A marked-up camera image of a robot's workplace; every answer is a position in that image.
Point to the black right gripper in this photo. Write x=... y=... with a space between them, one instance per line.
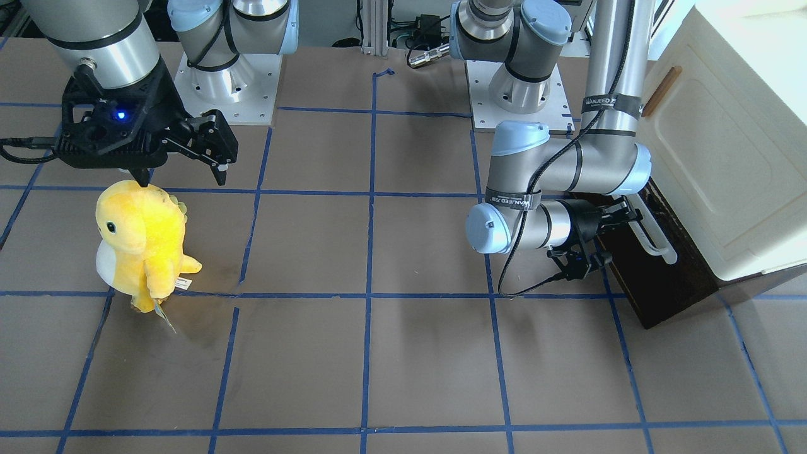
x=165 y=101

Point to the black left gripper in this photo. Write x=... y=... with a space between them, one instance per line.
x=582 y=221

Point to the cream drawer cabinet wooden base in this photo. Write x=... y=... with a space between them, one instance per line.
x=726 y=127

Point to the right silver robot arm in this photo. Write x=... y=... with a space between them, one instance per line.
x=114 y=38

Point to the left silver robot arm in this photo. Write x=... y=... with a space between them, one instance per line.
x=526 y=38

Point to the yellow plush dinosaur toy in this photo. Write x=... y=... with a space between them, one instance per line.
x=141 y=254

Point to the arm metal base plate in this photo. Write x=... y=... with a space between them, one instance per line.
x=520 y=101
x=245 y=92

